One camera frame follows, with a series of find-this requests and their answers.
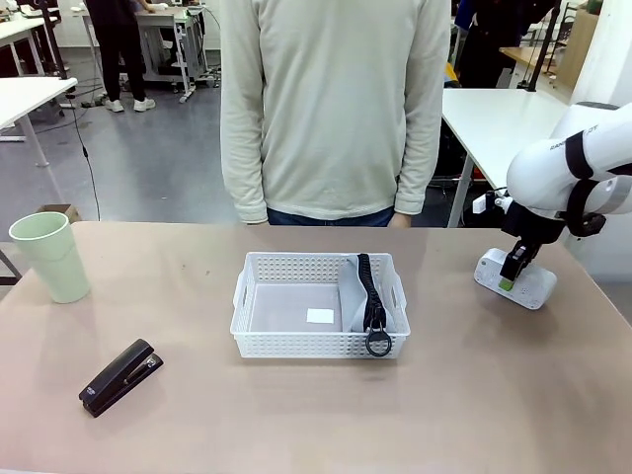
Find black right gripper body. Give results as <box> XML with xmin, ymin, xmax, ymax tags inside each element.
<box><xmin>502</xmin><ymin>200</ymin><xmax>565</xmax><ymax>248</ymax></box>

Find white power strip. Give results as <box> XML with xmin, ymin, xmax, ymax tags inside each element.
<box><xmin>473</xmin><ymin>248</ymin><xmax>558</xmax><ymax>311</ymax></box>

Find black stapler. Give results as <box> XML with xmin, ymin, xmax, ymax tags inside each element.
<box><xmin>77</xmin><ymin>338</ymin><xmax>165</xmax><ymax>420</ymax></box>

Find person left forearm cream sleeve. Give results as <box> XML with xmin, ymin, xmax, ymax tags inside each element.
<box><xmin>393</xmin><ymin>83</ymin><xmax>451</xmax><ymax>216</ymax></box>

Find person right forearm cream sleeve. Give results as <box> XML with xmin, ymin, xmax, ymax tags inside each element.
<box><xmin>219</xmin><ymin>83</ymin><xmax>271</xmax><ymax>227</ymax></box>

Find white perforated plastic basket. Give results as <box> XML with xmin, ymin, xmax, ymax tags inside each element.
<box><xmin>229</xmin><ymin>251</ymin><xmax>412</xmax><ymax>360</ymax></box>

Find large white table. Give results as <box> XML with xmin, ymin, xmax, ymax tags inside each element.
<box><xmin>440</xmin><ymin>87</ymin><xmax>582</xmax><ymax>229</ymax></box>

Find grey pouch with black zipper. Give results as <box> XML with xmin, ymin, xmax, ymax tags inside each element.
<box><xmin>337</xmin><ymin>252</ymin><xmax>396</xmax><ymax>357</ymax></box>

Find wooden table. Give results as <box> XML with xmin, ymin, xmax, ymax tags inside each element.
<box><xmin>498</xmin><ymin>44</ymin><xmax>574</xmax><ymax>91</ymax></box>

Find black tripod stand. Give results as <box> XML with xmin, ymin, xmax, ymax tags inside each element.
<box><xmin>527</xmin><ymin>0</ymin><xmax>564</xmax><ymax>94</ymax></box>

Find person in dark clothes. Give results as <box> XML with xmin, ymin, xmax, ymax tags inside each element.
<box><xmin>456</xmin><ymin>0</ymin><xmax>527</xmax><ymax>90</ymax></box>

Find tall cardboard box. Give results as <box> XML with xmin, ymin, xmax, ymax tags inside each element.
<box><xmin>559</xmin><ymin>0</ymin><xmax>604</xmax><ymax>91</ymax></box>

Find blue jeans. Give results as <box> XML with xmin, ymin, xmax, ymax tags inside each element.
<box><xmin>266</xmin><ymin>206</ymin><xmax>396</xmax><ymax>228</ymax></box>

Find person torso in cream sweater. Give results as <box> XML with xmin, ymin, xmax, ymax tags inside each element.
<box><xmin>219</xmin><ymin>0</ymin><xmax>451</xmax><ymax>227</ymax></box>

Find grey desk on wheels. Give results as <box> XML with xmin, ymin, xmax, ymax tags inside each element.
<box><xmin>81</xmin><ymin>4</ymin><xmax>211</xmax><ymax>105</ymax></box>

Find person in black clothes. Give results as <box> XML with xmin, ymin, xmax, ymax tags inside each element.
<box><xmin>84</xmin><ymin>0</ymin><xmax>157</xmax><ymax>114</ymax></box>

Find small cardboard box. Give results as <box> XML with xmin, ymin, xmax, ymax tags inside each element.
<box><xmin>36</xmin><ymin>202</ymin><xmax>83</xmax><ymax>224</ymax></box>

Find light green plastic cup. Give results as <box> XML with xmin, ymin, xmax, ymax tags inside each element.
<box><xmin>8</xmin><ymin>211</ymin><xmax>93</xmax><ymax>305</ymax></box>

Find black pole stand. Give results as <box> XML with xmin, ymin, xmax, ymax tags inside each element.
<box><xmin>39</xmin><ymin>0</ymin><xmax>70</xmax><ymax>80</ymax></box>

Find white table with metal legs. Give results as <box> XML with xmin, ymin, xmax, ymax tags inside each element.
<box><xmin>0</xmin><ymin>76</ymin><xmax>79</xmax><ymax>198</ymax></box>

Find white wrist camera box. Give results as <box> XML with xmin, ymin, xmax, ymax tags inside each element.
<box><xmin>472</xmin><ymin>193</ymin><xmax>514</xmax><ymax>216</ymax></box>

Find black floor cable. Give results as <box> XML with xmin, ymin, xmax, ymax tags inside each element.
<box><xmin>63</xmin><ymin>96</ymin><xmax>102</xmax><ymax>222</ymax></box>

